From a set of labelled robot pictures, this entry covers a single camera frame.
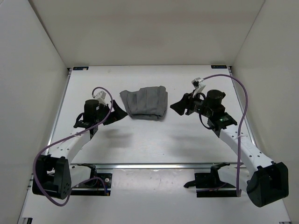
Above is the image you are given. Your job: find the grey pleated skirt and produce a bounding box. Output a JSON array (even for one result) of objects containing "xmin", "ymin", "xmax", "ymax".
[{"xmin": 120, "ymin": 86, "xmax": 168, "ymax": 121}]

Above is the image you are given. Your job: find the aluminium front table rail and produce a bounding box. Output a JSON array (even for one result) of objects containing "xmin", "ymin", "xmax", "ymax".
[{"xmin": 43, "ymin": 163, "xmax": 263, "ymax": 170}]

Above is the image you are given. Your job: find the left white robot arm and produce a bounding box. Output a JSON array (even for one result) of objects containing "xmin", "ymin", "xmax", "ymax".
[{"xmin": 32, "ymin": 99, "xmax": 127, "ymax": 199}]

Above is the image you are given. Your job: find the left blue corner label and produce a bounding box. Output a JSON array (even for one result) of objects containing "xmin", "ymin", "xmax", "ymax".
[{"xmin": 72, "ymin": 66, "xmax": 89, "ymax": 70}]

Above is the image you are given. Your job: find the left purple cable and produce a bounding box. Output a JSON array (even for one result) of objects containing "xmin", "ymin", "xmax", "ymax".
[{"xmin": 32, "ymin": 87, "xmax": 115, "ymax": 207}]

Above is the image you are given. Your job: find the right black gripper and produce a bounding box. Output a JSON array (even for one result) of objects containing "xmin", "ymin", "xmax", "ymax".
[{"xmin": 170, "ymin": 90, "xmax": 212, "ymax": 118}]

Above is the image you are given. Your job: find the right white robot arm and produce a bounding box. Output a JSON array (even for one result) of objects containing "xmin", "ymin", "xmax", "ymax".
[{"xmin": 170, "ymin": 90, "xmax": 289, "ymax": 207}]

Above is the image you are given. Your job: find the right blue corner label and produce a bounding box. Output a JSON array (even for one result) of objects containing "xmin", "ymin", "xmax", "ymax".
[{"xmin": 211, "ymin": 65, "xmax": 227, "ymax": 69}]

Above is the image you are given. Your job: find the blue corner label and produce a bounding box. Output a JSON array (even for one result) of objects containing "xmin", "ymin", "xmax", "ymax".
[
  {"xmin": 72, "ymin": 66, "xmax": 89, "ymax": 70},
  {"xmin": 211, "ymin": 65, "xmax": 227, "ymax": 69}
]

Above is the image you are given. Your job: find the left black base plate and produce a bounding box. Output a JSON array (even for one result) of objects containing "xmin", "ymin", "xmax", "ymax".
[{"xmin": 71, "ymin": 168, "xmax": 113, "ymax": 196}]

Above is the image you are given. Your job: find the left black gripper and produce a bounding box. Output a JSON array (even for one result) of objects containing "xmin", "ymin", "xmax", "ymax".
[{"xmin": 96, "ymin": 98, "xmax": 128, "ymax": 125}]

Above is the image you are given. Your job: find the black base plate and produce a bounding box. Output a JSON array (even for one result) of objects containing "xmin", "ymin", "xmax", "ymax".
[
  {"xmin": 71, "ymin": 168, "xmax": 113, "ymax": 196},
  {"xmin": 184, "ymin": 173, "xmax": 237, "ymax": 198}
]

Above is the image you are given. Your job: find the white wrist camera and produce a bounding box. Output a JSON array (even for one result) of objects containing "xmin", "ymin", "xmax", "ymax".
[
  {"xmin": 92, "ymin": 91, "xmax": 106, "ymax": 105},
  {"xmin": 192, "ymin": 77, "xmax": 206, "ymax": 98}
]

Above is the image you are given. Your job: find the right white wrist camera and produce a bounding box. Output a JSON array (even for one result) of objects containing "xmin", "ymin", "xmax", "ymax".
[{"xmin": 192, "ymin": 77, "xmax": 206, "ymax": 98}]

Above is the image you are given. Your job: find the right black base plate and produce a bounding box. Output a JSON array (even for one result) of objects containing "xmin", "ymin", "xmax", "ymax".
[{"xmin": 184, "ymin": 173, "xmax": 237, "ymax": 198}]

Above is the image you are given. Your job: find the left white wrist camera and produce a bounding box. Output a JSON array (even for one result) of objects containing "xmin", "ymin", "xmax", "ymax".
[{"xmin": 92, "ymin": 91, "xmax": 106, "ymax": 105}]

